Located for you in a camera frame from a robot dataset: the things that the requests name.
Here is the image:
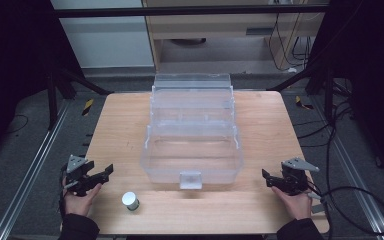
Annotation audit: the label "clear plastic tiered storage box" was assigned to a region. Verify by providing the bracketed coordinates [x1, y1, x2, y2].
[139, 72, 245, 191]

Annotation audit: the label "black horizontal metal bar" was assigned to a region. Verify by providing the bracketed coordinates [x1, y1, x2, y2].
[51, 4, 331, 19]

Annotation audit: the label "black floor cables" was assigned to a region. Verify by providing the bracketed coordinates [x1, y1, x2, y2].
[293, 79, 356, 188]

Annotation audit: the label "yellow black striped tape marker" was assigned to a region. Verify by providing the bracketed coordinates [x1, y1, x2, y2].
[295, 95, 315, 111]
[81, 98, 95, 117]

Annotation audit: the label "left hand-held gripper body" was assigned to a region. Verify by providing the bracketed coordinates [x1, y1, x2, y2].
[61, 154, 110, 198]

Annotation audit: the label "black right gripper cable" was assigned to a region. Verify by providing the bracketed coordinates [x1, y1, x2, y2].
[307, 181, 384, 236]

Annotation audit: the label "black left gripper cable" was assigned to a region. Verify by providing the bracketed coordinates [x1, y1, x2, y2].
[58, 165, 68, 221]

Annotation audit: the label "person's right hand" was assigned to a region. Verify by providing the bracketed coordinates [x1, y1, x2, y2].
[271, 185, 314, 221]

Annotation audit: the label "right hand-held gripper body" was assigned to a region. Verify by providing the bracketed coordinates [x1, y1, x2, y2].
[273, 157, 321, 196]

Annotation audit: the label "person's left hand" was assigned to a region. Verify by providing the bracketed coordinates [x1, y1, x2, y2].
[62, 177, 103, 218]

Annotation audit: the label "white cabinet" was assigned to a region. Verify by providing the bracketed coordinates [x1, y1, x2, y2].
[49, 0, 156, 69]

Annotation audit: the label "aluminium floor rail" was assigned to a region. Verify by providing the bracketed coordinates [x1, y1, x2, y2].
[0, 99, 72, 240]
[308, 96, 384, 240]

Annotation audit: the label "light wooden desk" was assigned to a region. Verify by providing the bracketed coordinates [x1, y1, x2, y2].
[142, 0, 330, 72]

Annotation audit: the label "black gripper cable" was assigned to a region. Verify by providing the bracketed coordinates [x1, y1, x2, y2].
[307, 181, 384, 236]
[58, 165, 68, 221]

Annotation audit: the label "black hanging cables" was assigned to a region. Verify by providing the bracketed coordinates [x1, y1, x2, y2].
[267, 13, 316, 72]

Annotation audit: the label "black metal stand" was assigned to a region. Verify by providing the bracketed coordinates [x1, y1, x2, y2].
[43, 49, 114, 132]
[267, 56, 354, 125]

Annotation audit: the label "thin black floor cable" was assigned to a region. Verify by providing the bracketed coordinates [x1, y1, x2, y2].
[5, 114, 30, 135]

